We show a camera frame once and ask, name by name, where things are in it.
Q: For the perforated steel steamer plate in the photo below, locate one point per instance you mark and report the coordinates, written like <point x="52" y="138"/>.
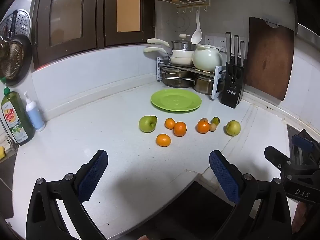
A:
<point x="22" y="22"/>

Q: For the beaded wooden trivet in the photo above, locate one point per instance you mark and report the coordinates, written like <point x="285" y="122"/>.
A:
<point x="203" y="71"/>

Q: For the green plate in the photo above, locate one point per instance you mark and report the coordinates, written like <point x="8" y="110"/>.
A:
<point x="175" y="101"/>

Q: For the small brown fruit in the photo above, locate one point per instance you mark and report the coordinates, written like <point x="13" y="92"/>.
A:
<point x="212" y="127"/>

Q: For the white wall socket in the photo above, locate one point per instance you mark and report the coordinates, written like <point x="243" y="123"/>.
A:
<point x="220" y="42"/>
<point x="210" y="40"/>

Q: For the stainless steel pot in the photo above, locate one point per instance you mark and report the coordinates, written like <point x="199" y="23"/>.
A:
<point x="181" y="46"/>

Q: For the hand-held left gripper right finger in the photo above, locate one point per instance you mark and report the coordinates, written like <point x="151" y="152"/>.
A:
<point x="223" y="175"/>

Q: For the green dish soap bottle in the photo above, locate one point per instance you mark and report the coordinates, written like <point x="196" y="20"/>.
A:
<point x="15" y="120"/>

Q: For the white and black pot rack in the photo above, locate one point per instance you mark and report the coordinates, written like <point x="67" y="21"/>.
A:
<point x="216" y="85"/>

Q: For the yellow-green apple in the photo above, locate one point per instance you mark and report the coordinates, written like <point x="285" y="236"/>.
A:
<point x="233" y="128"/>

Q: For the white ceramic pot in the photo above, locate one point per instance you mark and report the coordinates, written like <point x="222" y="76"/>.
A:
<point x="206" y="58"/>

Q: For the black frying pan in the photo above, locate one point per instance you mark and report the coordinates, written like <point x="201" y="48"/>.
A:
<point x="27" y="55"/>

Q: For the brown cabinet door glass pane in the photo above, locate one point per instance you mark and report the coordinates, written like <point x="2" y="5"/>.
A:
<point x="41" y="30"/>
<point x="110" y="37"/>

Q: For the small green tangerine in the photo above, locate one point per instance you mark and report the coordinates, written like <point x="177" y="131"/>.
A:
<point x="216" y="121"/>

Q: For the person's right hand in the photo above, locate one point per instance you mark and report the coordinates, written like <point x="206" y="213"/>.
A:
<point x="300" y="217"/>

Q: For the golden mesh strainer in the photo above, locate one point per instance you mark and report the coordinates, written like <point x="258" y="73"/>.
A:
<point x="11" y="60"/>

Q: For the large green apple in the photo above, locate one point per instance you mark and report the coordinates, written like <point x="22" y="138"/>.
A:
<point x="147" y="124"/>

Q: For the black knife block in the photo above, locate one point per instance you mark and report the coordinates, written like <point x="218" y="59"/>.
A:
<point x="231" y="92"/>

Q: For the brown wooden cutting board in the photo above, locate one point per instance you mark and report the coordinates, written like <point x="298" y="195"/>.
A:
<point x="267" y="60"/>

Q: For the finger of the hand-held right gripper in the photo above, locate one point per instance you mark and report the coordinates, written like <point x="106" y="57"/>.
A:
<point x="302" y="142"/>
<point x="276" y="156"/>

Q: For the glass lid with white knob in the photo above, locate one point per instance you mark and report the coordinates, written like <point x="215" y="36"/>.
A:
<point x="184" y="37"/>

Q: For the white ladle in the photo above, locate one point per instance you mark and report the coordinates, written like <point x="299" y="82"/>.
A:
<point x="196" y="37"/>

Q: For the steel stock pot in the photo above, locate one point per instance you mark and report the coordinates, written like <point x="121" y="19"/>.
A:
<point x="203" y="85"/>

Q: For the white pump bottle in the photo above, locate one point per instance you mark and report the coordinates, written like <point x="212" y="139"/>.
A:
<point x="35" y="117"/>

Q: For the yellow sponge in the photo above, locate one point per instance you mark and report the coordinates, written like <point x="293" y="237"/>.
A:
<point x="2" y="152"/>

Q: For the orange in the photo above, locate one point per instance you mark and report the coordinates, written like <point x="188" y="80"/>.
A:
<point x="203" y="127"/>
<point x="163" y="140"/>
<point x="180" y="129"/>
<point x="170" y="123"/>

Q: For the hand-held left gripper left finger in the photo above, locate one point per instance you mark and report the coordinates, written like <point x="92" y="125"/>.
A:
<point x="93" y="175"/>

